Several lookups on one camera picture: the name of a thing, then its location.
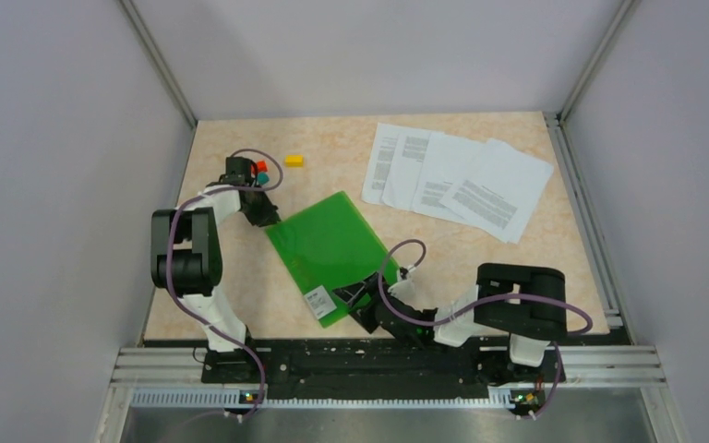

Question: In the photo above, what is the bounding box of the aluminium frame post right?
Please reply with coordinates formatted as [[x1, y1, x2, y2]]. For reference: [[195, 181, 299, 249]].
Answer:
[[556, 0, 641, 126]]

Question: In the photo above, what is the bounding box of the yellow block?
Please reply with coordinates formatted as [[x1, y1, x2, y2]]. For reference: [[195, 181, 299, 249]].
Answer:
[[284, 154, 305, 168]]

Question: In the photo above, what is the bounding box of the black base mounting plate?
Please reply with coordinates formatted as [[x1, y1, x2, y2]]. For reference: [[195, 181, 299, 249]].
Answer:
[[201, 337, 566, 401]]

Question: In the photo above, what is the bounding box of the printed paper sheet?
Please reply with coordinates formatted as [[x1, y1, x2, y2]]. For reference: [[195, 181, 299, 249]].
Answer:
[[440, 138, 554, 244], [410, 132, 484, 225], [361, 123, 427, 205]]

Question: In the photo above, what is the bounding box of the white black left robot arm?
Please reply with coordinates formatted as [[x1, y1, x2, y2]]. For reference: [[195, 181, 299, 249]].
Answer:
[[150, 149, 284, 382]]

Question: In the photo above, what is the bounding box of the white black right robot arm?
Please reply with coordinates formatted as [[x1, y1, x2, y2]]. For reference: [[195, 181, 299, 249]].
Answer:
[[332, 263, 568, 380]]

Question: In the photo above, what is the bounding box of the aluminium frame post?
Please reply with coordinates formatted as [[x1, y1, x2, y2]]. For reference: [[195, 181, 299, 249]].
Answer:
[[556, 0, 641, 126], [115, 0, 198, 129]]

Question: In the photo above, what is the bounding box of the aluminium front rail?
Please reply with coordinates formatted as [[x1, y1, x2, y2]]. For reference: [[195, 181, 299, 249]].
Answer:
[[111, 341, 666, 411]]

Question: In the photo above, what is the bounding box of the green plastic folder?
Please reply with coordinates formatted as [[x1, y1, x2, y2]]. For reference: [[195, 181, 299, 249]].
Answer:
[[265, 191, 388, 329]]

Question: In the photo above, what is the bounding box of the aluminium frame post left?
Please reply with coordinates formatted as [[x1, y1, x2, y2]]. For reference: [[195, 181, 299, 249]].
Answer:
[[115, 0, 198, 129]]

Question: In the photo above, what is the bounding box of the aluminium side rail right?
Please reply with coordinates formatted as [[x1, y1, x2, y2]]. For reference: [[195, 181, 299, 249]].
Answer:
[[543, 113, 626, 330]]

